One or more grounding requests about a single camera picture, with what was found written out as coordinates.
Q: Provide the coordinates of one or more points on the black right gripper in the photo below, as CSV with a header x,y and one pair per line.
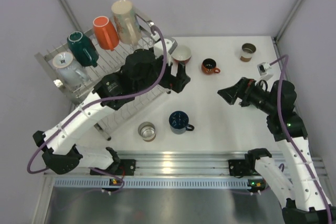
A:
x,y
243,89

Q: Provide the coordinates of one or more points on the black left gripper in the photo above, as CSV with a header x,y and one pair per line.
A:
x,y
176,83

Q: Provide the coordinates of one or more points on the red cup white interior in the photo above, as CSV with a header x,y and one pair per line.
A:
x,y
182,54

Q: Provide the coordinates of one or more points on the orange black round mug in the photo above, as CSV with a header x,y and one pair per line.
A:
x,y
209,66

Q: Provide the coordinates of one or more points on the tall beige floral mug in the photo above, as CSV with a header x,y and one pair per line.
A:
x,y
126,22

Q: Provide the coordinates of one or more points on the dark green mug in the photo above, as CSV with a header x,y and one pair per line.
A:
x,y
83,49

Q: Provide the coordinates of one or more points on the light blue mug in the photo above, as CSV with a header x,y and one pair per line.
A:
x,y
70,69

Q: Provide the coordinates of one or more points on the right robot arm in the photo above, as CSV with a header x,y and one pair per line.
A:
x,y
300,195

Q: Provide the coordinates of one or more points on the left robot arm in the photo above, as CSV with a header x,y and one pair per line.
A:
x,y
141,72

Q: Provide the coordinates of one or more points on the stainless steel dish rack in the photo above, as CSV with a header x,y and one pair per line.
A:
x,y
109,62

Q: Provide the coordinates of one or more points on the small tumbler cork band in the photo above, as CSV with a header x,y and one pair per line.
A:
x,y
247,52

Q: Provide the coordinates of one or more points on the dark blue speckled mug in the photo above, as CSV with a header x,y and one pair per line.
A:
x,y
179,122

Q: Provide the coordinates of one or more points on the steel tumbler cork base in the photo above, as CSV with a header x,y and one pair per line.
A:
x,y
147,131

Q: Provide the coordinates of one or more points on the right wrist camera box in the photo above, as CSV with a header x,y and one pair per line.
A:
x,y
265,71

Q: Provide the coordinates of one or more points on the aluminium mounting rail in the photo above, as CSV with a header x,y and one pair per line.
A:
x,y
182,164

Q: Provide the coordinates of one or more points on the slotted cable duct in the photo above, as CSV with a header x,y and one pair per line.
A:
x,y
157,183

